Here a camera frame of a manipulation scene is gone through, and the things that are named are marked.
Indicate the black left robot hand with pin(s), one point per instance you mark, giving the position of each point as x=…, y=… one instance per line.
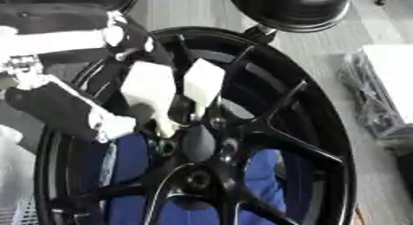
x=54, y=108

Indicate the black spoked wheel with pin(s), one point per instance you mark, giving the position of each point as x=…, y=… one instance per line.
x=301, y=112

